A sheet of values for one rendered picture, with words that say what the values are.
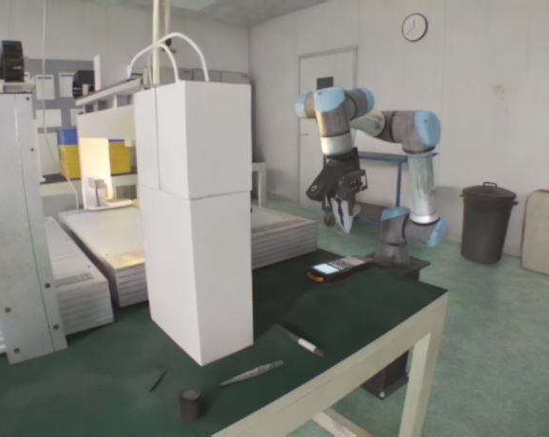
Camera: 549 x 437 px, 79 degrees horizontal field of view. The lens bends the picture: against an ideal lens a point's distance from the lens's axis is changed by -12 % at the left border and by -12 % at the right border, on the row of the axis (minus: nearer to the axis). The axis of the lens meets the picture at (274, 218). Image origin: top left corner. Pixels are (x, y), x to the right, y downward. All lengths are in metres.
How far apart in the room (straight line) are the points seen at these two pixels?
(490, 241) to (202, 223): 3.21
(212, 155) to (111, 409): 0.42
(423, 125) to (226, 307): 0.88
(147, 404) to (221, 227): 0.30
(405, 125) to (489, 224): 2.36
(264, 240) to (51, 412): 0.69
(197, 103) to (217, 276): 0.28
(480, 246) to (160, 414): 3.29
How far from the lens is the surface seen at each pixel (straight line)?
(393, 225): 1.54
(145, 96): 0.71
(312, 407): 0.71
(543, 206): 3.55
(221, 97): 0.60
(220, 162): 0.60
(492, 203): 3.52
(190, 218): 0.58
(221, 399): 0.62
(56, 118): 5.19
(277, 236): 1.09
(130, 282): 0.90
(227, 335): 0.69
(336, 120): 0.90
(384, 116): 1.33
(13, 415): 0.69
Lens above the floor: 1.15
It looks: 14 degrees down
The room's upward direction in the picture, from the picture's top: straight up
